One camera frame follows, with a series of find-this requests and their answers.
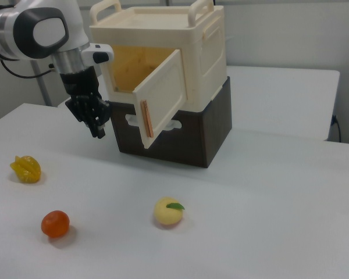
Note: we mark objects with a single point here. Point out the cream cabinet door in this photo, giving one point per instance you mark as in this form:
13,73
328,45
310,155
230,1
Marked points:
160,96

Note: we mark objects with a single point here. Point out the yellow toy peach with leaf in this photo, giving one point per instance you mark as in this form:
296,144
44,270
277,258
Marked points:
168,211

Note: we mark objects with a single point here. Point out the grey metal stand post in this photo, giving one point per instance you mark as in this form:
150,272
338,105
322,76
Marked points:
43,84

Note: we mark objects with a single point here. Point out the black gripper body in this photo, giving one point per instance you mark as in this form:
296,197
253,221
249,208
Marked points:
80,82

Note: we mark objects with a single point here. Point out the dark brown storage box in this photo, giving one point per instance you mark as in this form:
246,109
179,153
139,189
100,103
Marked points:
192,136

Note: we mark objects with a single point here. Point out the orange toy tangerine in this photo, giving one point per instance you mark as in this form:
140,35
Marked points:
55,224

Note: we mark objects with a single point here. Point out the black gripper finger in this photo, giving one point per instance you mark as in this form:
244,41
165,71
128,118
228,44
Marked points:
82,109
101,112

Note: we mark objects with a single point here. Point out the yellow toy star fruit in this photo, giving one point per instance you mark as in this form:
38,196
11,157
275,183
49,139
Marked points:
26,169

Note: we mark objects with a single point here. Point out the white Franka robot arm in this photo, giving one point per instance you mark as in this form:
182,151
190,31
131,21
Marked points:
46,29

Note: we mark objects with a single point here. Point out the cream plastic cabinet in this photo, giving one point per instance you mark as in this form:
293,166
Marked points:
160,37

